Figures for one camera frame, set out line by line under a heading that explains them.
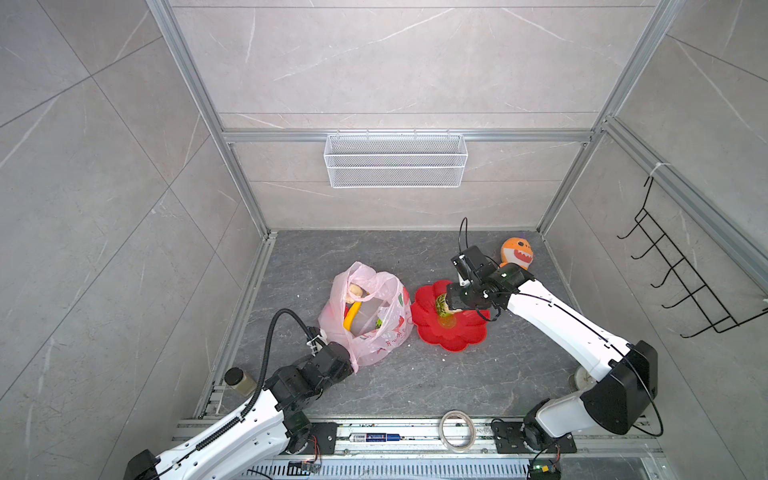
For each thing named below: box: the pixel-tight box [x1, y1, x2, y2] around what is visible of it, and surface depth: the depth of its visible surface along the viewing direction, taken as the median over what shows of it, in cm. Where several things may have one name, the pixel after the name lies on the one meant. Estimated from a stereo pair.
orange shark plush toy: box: [499, 237, 534, 270], surface depth 106 cm
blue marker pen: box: [348, 432, 402, 443], surface depth 74 cm
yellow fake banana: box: [342, 302, 362, 332], surface depth 97 cm
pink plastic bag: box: [318, 261, 414, 373], surface depth 84 cm
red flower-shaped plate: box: [411, 280, 490, 352], surface depth 95 cm
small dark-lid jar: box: [224, 367, 257, 397], surface depth 75 cm
